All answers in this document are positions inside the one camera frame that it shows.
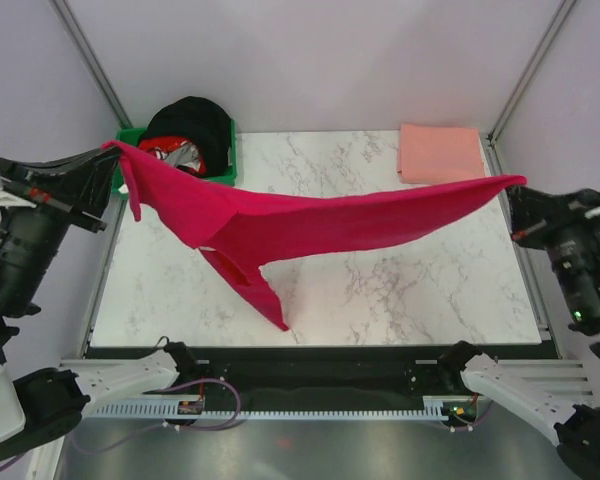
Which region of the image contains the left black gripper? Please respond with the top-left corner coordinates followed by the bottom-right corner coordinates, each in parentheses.
top-left (0, 142), bottom-right (128, 314)

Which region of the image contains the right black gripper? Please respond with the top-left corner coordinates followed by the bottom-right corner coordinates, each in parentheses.
top-left (506, 180), bottom-right (600, 324)

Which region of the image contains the magenta t shirt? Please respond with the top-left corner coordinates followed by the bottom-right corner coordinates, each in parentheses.
top-left (108, 141), bottom-right (527, 331)

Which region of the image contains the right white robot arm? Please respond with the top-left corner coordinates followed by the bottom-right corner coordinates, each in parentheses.
top-left (437, 186), bottom-right (600, 479)

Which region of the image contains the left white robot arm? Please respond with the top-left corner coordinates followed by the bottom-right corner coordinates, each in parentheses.
top-left (0, 146), bottom-right (200, 469)

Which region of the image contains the green plastic bin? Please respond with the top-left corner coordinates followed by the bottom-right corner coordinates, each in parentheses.
top-left (110, 118), bottom-right (240, 196)

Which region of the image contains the red garment in bin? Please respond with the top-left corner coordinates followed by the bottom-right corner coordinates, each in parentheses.
top-left (138, 136), bottom-right (207, 177)

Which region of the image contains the grey garment in bin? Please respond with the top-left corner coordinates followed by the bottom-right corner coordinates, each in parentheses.
top-left (165, 143), bottom-right (203, 173)

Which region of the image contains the black garment in bin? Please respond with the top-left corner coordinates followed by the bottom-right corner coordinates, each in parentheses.
top-left (138, 96), bottom-right (232, 178)

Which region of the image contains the folded salmon pink t shirt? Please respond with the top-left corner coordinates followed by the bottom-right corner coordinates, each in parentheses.
top-left (397, 124), bottom-right (485, 185)

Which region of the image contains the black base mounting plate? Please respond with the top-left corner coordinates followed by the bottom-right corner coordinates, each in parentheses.
top-left (141, 341), bottom-right (499, 414)

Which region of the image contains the left aluminium frame post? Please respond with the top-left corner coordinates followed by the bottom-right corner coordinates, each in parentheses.
top-left (49, 0), bottom-right (133, 129)

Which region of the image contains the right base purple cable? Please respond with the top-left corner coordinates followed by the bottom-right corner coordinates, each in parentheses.
top-left (444, 384), bottom-right (499, 434)

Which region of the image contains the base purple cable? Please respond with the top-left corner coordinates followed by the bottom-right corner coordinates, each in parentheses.
top-left (0, 377), bottom-right (242, 476)
top-left (444, 384), bottom-right (499, 434)

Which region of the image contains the light blue cable duct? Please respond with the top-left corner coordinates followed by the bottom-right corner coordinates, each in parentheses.
top-left (71, 396), bottom-right (456, 420)

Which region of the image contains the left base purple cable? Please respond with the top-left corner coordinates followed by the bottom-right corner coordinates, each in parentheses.
top-left (0, 377), bottom-right (242, 476)

